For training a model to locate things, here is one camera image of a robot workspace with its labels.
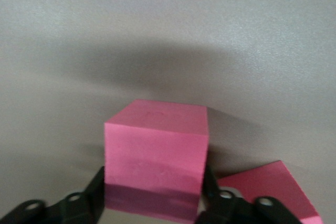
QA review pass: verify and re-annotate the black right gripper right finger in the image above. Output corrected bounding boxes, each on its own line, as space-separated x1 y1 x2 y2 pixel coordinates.
195 165 300 224

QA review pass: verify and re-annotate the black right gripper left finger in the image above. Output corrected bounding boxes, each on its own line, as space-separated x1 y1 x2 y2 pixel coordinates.
0 166 106 224

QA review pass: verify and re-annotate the light red foam cube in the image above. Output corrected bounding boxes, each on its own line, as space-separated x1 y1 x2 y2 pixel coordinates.
216 160 322 224

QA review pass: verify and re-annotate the dark red foam cube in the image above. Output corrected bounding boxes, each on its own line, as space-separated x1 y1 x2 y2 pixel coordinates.
104 99 209 222

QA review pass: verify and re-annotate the brown table cover sheet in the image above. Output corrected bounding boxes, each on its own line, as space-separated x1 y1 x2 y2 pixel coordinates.
0 0 336 224

